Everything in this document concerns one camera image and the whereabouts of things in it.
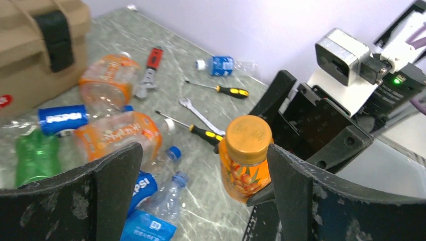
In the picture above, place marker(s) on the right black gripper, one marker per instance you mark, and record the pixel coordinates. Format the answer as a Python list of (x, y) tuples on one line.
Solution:
[(312, 127)]

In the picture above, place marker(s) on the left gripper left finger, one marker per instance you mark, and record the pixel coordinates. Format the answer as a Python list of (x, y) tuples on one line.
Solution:
[(89, 202)]

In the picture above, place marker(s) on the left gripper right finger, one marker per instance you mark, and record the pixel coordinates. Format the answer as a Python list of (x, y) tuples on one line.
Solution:
[(314, 204)]

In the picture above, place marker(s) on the pepsi bottle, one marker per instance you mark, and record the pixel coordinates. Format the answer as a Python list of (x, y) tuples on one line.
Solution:
[(59, 121), (154, 175)]

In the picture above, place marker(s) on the small orange juice bottle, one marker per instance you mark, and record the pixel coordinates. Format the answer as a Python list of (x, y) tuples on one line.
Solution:
[(243, 156)]

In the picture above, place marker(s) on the clear bottle blue label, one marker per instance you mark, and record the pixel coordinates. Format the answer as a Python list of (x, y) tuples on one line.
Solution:
[(157, 217)]

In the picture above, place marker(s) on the orange label bottle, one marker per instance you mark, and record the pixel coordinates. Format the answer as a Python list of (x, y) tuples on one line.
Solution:
[(106, 135), (107, 85)]

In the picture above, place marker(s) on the green plastic bottle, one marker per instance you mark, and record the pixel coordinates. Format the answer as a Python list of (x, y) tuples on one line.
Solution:
[(38, 157)]

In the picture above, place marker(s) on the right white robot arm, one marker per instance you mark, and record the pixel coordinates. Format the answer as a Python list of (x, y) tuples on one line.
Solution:
[(402, 44)]

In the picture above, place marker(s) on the yellow black screwdriver right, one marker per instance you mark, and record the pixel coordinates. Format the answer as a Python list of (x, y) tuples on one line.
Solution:
[(230, 91)]

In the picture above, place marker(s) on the yellow black screwdriver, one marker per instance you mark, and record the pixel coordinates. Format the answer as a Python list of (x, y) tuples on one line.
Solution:
[(208, 136), (230, 91)]

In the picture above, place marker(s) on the blue label bottle white cap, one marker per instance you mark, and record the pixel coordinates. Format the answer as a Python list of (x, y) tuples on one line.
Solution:
[(223, 66)]

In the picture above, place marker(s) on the yellow black screwdriver left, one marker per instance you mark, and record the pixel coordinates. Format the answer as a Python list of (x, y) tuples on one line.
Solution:
[(208, 136)]

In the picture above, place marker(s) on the silver open end wrench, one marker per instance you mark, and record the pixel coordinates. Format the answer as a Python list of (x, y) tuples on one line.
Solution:
[(186, 102)]

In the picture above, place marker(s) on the tan plastic toolbox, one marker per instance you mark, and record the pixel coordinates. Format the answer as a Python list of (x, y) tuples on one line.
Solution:
[(43, 51)]

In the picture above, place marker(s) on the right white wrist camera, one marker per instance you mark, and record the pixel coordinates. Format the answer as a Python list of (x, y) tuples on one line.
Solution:
[(348, 72)]

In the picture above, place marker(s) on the red handled adjustable wrench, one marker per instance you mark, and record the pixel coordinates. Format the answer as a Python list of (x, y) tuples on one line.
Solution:
[(147, 83)]

